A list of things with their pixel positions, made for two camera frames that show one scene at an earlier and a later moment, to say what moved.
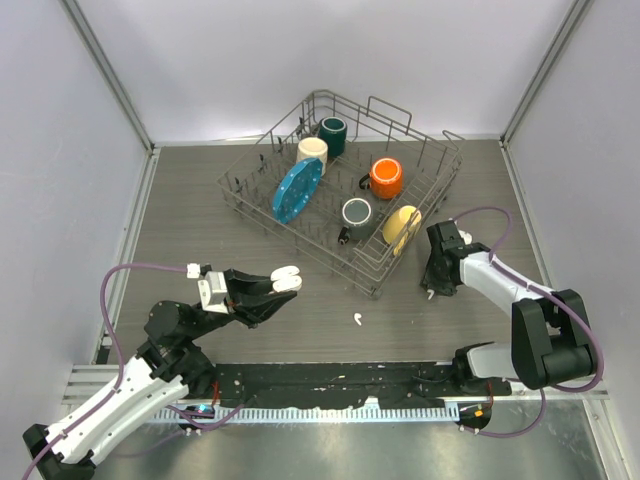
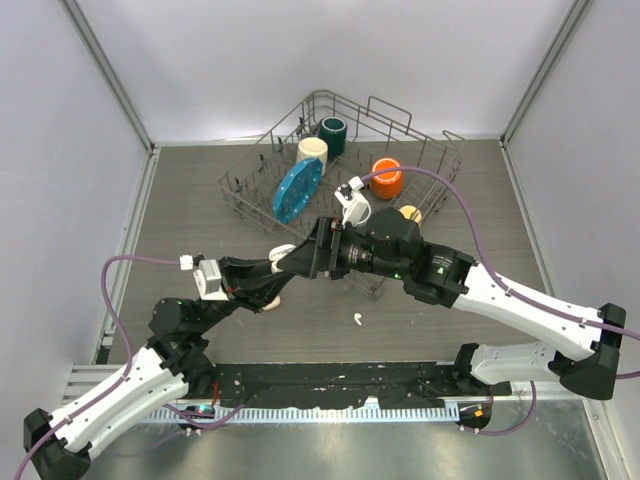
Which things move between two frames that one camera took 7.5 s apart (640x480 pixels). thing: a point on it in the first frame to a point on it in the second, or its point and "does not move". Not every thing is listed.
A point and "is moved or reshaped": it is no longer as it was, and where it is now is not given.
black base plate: [334, 385] does not move
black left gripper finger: [254, 315] to [267, 289]
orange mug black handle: [386, 178] does not move
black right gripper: [430, 282] to [321, 252]
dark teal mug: [333, 130] does not move
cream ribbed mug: [313, 148] does not move
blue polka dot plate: [296, 190] does not move
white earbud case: [286, 278] is moved or reshaped
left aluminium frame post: [103, 63] does not move
